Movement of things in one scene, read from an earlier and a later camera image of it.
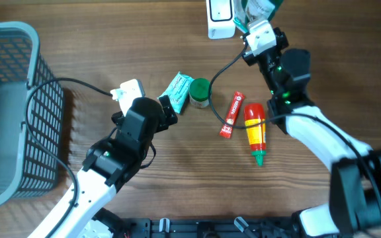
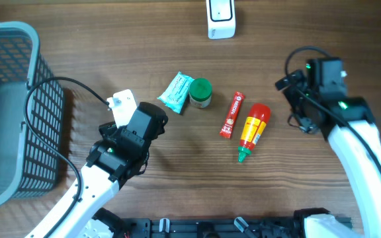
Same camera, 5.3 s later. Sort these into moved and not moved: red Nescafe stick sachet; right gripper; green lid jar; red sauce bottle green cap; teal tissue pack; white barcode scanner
Moved: red sauce bottle green cap; right gripper
Not moved: teal tissue pack; white barcode scanner; red Nescafe stick sachet; green lid jar
